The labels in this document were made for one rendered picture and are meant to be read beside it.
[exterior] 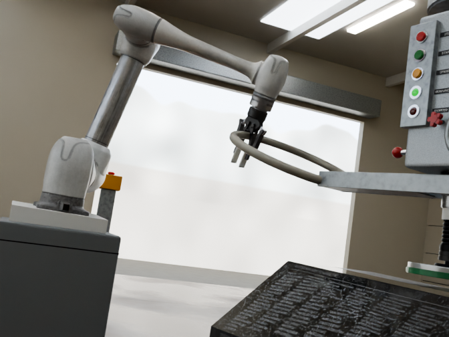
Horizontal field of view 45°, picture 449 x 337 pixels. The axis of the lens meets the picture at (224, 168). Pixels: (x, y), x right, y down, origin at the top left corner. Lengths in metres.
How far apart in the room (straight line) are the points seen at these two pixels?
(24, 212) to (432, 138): 1.29
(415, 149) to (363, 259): 8.34
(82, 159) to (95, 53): 6.31
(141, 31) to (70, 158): 0.55
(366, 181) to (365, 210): 8.15
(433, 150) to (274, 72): 0.79
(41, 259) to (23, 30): 6.56
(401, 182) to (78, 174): 1.10
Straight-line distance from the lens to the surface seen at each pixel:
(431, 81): 1.51
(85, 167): 2.01
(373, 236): 9.89
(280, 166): 1.73
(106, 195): 3.02
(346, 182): 1.69
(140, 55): 2.25
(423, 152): 1.48
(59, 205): 1.98
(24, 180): 7.92
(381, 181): 1.60
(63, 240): 1.88
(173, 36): 2.10
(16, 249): 1.87
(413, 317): 1.22
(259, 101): 2.05
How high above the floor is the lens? 0.87
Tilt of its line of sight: 6 degrees up
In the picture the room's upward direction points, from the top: 8 degrees clockwise
